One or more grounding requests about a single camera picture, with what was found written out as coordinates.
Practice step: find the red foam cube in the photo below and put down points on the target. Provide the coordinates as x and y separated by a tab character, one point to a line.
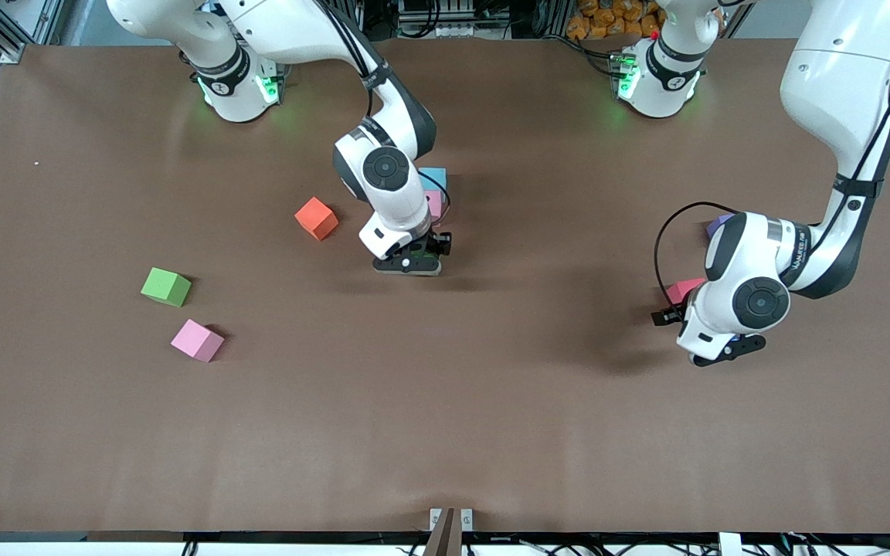
681	290

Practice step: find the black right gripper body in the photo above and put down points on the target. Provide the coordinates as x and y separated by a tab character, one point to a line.
436	243

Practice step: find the green foam cube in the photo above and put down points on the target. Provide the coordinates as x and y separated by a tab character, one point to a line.
165	286

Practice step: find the purple foam cube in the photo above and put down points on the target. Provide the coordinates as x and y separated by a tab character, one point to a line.
719	225

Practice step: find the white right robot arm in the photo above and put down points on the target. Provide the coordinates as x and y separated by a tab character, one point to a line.
387	174

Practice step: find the orange foam cube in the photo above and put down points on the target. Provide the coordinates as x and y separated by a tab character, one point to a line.
316	218

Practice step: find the white label tag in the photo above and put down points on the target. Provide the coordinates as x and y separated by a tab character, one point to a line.
730	544

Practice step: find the pink foam cube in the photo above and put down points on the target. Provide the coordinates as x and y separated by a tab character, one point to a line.
435	205
197	340

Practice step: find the white electronics box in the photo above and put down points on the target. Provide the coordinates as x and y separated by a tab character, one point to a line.
437	19

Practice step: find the bag of orange items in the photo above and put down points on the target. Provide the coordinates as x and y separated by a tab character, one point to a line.
611	19

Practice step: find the blue foam cube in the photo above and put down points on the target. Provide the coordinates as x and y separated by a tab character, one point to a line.
434	177

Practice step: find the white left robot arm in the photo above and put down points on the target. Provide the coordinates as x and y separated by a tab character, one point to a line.
831	85

